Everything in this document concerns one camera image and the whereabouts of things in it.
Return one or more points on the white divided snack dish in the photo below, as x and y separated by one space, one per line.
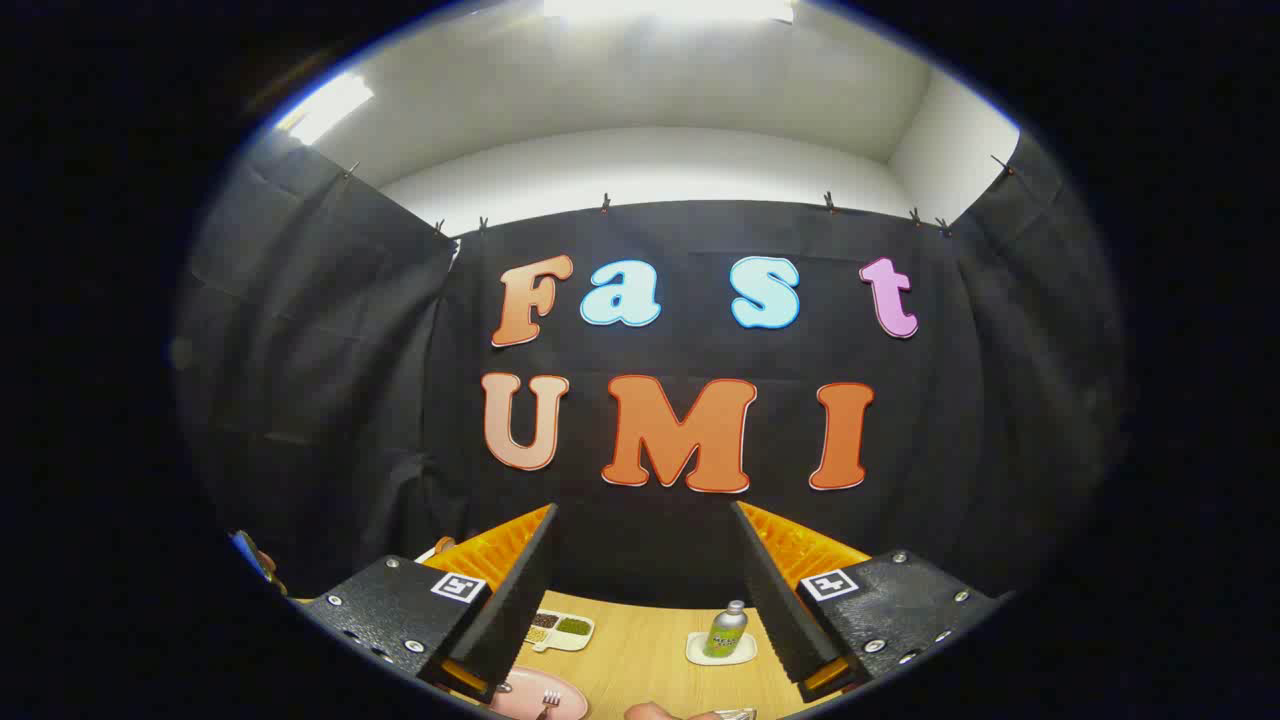
560 630

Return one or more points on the green label drink bottle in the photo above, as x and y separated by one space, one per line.
726 632

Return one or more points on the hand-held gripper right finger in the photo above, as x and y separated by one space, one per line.
775 600

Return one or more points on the pink round plate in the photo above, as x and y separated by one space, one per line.
525 700

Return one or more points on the ceiling light panel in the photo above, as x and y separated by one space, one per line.
325 106

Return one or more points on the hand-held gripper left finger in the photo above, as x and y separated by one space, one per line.
520 600

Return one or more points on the white square coaster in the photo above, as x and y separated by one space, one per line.
695 652

